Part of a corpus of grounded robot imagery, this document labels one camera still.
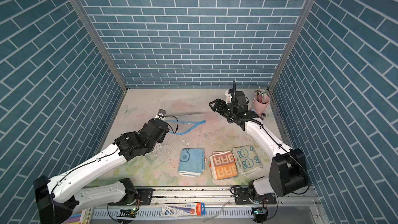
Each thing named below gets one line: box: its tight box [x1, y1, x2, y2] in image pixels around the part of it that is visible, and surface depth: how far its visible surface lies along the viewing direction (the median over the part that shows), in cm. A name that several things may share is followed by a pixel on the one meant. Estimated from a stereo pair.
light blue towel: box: [178, 147, 205, 177], surface depth 85 cm
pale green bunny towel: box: [233, 145, 263, 175], surface depth 86 cm
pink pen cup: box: [252, 89, 270, 115], surface depth 101 cm
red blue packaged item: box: [161, 202, 206, 217], surface depth 71 cm
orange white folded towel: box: [209, 150, 238, 180], surface depth 83 cm
